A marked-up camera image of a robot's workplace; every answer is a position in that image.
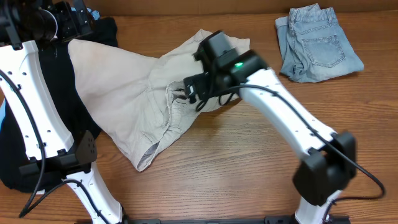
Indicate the beige cotton shorts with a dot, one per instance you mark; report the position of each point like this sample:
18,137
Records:
137,100

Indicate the black garment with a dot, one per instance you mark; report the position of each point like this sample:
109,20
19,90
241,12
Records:
59,76

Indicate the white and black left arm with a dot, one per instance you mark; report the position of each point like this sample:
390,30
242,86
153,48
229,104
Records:
49,146

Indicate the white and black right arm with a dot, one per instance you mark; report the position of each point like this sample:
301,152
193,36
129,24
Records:
326,157

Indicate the light blue garment underneath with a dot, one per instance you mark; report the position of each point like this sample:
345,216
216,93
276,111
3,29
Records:
93,14

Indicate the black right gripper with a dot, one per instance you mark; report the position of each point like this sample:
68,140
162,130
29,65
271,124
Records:
203,82

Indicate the light blue denim shorts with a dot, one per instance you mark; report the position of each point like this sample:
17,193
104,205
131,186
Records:
313,46

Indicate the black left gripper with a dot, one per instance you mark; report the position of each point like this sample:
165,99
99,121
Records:
76,23

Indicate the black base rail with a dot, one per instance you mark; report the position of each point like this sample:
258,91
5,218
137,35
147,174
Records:
211,221

